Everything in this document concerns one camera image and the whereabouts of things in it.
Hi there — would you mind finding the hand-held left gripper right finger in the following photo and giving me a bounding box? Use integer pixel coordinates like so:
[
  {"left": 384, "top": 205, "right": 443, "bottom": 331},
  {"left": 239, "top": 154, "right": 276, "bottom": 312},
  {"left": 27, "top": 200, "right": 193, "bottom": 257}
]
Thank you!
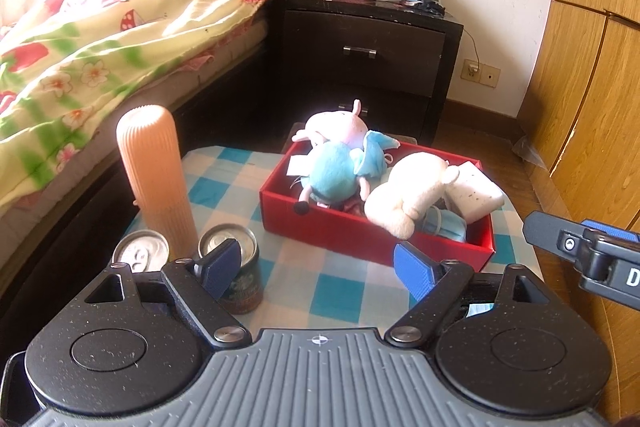
[{"left": 384, "top": 242, "right": 562, "bottom": 349}]

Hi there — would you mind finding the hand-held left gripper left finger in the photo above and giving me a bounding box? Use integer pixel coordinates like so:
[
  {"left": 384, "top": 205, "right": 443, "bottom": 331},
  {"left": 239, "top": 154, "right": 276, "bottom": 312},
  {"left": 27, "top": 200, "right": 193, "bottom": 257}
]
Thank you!
[{"left": 81, "top": 237, "right": 252, "bottom": 349}]

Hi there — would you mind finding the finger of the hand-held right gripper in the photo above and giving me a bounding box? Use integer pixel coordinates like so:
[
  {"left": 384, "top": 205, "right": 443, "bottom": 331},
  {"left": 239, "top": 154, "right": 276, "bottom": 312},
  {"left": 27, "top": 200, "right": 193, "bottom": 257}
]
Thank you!
[
  {"left": 581, "top": 218, "right": 640, "bottom": 253},
  {"left": 522, "top": 210, "right": 591, "bottom": 264}
]

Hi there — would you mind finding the blue face mask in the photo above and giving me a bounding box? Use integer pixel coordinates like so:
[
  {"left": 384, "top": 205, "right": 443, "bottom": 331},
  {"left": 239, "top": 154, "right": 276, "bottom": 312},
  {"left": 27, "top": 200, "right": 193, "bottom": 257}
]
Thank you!
[{"left": 425, "top": 208, "right": 469, "bottom": 243}]

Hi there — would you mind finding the red cardboard box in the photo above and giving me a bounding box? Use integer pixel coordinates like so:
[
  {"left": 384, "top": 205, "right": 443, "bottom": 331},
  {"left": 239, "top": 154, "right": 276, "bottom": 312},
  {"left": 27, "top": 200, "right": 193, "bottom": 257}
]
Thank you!
[{"left": 259, "top": 138, "right": 497, "bottom": 273}]

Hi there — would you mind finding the cream teddy bear plush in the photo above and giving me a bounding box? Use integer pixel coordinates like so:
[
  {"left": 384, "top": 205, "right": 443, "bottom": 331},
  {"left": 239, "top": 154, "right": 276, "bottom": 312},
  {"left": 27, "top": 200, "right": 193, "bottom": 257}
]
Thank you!
[{"left": 365, "top": 153, "right": 461, "bottom": 239}]

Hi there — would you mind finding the white sponge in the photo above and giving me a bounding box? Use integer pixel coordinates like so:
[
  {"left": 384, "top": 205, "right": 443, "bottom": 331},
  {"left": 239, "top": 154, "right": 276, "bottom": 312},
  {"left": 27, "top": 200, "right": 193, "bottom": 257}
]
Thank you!
[{"left": 445, "top": 161, "right": 504, "bottom": 221}]

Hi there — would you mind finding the pink pig plush toy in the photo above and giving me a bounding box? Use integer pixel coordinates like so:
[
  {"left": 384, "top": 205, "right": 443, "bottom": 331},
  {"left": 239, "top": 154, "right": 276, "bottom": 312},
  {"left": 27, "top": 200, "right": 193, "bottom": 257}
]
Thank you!
[{"left": 292, "top": 99, "right": 401, "bottom": 215}]

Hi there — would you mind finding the dark coffee can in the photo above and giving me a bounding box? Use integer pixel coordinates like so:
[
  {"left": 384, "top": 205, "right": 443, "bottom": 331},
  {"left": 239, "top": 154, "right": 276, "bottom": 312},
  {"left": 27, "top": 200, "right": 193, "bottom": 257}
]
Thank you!
[{"left": 198, "top": 224, "right": 263, "bottom": 315}]

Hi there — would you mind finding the blue drink can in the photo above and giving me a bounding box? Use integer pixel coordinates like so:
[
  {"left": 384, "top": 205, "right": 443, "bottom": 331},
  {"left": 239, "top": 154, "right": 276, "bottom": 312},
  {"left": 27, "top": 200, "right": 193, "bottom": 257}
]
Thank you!
[{"left": 112, "top": 230, "right": 171, "bottom": 274}]

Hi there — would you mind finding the clear plastic scrap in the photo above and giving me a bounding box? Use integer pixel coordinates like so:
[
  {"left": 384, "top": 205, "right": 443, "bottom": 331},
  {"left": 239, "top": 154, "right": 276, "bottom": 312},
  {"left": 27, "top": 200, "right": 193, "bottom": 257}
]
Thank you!
[{"left": 511, "top": 136, "right": 548, "bottom": 168}]

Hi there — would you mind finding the blue checkered tablecloth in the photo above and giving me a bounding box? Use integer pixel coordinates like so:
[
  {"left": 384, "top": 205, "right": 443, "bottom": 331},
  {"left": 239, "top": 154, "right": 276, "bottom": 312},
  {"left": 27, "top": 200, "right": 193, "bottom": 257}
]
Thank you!
[{"left": 131, "top": 146, "right": 543, "bottom": 338}]

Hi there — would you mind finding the peach ribbed bottle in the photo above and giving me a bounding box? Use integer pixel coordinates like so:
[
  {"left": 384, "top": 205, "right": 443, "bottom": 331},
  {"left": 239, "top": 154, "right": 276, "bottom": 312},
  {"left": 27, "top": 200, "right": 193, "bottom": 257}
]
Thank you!
[{"left": 116, "top": 105, "right": 198, "bottom": 258}]

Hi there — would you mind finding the bed with floral quilt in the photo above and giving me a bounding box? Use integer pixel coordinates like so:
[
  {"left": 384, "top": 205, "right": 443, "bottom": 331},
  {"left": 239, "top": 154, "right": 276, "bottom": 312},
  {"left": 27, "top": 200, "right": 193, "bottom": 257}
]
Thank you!
[{"left": 0, "top": 0, "right": 311, "bottom": 408}]

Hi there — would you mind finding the wooden wardrobe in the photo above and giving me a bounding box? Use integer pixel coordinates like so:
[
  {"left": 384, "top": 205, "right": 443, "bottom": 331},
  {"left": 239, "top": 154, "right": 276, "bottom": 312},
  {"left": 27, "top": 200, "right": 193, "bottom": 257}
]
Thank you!
[{"left": 520, "top": 0, "right": 640, "bottom": 427}]

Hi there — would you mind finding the nightstand drawer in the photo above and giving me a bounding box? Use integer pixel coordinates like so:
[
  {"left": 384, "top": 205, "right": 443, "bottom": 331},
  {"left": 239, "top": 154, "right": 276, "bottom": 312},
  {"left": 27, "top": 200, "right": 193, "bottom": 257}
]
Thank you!
[
  {"left": 285, "top": 11, "right": 447, "bottom": 98},
  {"left": 285, "top": 92, "right": 434, "bottom": 144}
]

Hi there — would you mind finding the floral blanket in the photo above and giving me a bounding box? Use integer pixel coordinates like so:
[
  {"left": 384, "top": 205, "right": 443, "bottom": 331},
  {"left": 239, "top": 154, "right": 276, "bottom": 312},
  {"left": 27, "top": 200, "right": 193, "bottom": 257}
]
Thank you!
[{"left": 0, "top": 0, "right": 303, "bottom": 218}]

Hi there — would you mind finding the pile of small dark items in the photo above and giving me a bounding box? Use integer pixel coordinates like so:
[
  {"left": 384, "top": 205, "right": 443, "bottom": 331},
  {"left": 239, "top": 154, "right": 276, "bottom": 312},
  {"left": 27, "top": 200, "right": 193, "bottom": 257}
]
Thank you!
[{"left": 377, "top": 0, "right": 446, "bottom": 16}]

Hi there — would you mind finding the dark wooden nightstand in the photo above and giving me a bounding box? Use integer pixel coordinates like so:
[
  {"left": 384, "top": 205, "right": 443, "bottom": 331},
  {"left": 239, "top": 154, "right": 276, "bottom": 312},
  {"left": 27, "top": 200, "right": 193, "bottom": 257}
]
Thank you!
[{"left": 267, "top": 0, "right": 465, "bottom": 148}]

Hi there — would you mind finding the beige wall outlet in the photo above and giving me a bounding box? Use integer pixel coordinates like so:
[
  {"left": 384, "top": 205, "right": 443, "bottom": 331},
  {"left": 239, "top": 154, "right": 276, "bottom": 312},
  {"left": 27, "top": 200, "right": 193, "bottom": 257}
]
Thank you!
[{"left": 461, "top": 59, "right": 501, "bottom": 88}]

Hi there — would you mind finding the thin charger cable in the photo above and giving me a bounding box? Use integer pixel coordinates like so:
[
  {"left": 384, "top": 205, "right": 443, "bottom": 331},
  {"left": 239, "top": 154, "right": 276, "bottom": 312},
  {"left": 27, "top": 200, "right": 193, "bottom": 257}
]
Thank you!
[{"left": 462, "top": 27, "right": 484, "bottom": 72}]

